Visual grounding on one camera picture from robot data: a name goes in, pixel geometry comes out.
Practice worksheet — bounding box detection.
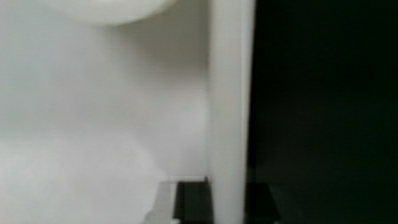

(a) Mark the white square tabletop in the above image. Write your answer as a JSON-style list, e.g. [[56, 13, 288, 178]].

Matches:
[[0, 0, 256, 224]]

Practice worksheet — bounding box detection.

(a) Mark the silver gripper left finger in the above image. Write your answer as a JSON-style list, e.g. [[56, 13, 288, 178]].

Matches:
[[175, 182, 214, 224]]

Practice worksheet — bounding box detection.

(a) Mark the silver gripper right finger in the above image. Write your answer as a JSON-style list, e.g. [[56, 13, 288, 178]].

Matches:
[[246, 183, 279, 224]]

